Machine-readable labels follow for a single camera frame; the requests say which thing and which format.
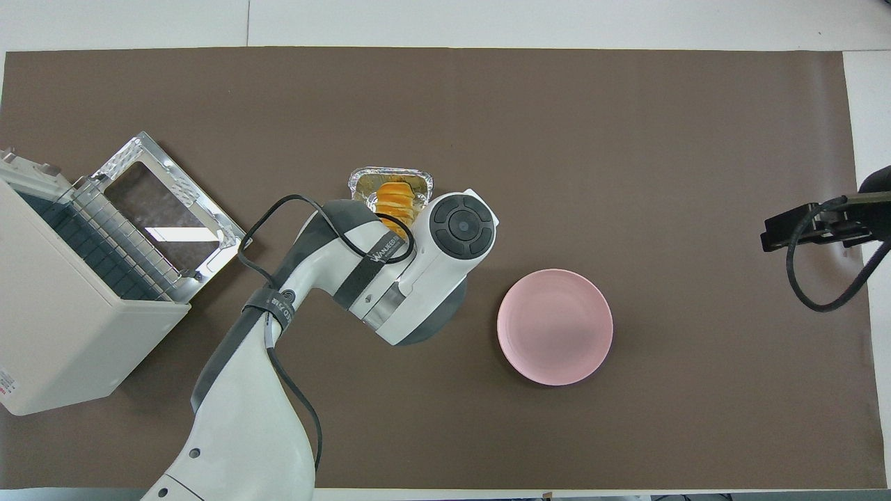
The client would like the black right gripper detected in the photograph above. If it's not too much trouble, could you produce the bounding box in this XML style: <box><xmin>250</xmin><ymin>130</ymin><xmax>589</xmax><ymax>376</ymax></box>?
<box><xmin>760</xmin><ymin>195</ymin><xmax>871</xmax><ymax>253</ymax></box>

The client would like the sliced golden bread loaf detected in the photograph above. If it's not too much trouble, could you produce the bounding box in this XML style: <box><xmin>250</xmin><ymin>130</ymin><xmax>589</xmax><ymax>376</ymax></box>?
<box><xmin>374</xmin><ymin>181</ymin><xmax>423</xmax><ymax>237</ymax></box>

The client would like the aluminium foil tray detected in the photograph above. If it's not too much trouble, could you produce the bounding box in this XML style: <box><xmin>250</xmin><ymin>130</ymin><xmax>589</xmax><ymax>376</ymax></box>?
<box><xmin>348</xmin><ymin>166</ymin><xmax>434</xmax><ymax>213</ymax></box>

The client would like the glass oven door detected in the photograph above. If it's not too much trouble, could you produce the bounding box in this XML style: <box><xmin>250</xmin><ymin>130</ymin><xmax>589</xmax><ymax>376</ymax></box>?
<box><xmin>95</xmin><ymin>131</ymin><xmax>253</xmax><ymax>304</ymax></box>

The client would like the white toaster oven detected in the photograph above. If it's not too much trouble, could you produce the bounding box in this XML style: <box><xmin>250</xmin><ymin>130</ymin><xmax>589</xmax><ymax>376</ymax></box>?
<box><xmin>0</xmin><ymin>146</ymin><xmax>192</xmax><ymax>417</ymax></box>

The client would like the brown table mat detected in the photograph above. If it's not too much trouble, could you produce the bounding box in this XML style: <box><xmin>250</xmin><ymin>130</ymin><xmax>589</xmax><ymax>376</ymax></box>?
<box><xmin>0</xmin><ymin>47</ymin><xmax>888</xmax><ymax>490</ymax></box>

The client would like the pink round plate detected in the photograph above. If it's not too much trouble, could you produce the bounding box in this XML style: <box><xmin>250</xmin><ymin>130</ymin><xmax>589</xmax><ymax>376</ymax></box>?
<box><xmin>497</xmin><ymin>269</ymin><xmax>614</xmax><ymax>387</ymax></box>

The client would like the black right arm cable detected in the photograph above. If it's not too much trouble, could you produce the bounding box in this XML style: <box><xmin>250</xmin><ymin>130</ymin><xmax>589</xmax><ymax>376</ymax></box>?
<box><xmin>785</xmin><ymin>197</ymin><xmax>891</xmax><ymax>313</ymax></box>

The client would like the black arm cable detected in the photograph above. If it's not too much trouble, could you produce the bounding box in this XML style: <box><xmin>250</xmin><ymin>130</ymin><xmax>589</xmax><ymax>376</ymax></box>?
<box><xmin>785</xmin><ymin>197</ymin><xmax>891</xmax><ymax>313</ymax></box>
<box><xmin>237</xmin><ymin>195</ymin><xmax>417</xmax><ymax>474</ymax></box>

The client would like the black velcro cable strap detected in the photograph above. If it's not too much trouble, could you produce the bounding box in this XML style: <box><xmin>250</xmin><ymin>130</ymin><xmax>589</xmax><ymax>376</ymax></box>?
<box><xmin>333</xmin><ymin>233</ymin><xmax>403</xmax><ymax>305</ymax></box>
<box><xmin>242</xmin><ymin>285</ymin><xmax>299</xmax><ymax>333</ymax></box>

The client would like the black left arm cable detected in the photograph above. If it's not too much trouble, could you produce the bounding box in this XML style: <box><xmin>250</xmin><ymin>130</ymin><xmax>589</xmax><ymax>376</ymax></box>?
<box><xmin>237</xmin><ymin>195</ymin><xmax>417</xmax><ymax>474</ymax></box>

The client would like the metal oven wire rack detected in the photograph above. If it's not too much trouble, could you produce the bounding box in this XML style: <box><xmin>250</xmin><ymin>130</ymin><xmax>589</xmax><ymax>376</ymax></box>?
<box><xmin>70</xmin><ymin>175</ymin><xmax>192</xmax><ymax>304</ymax></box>

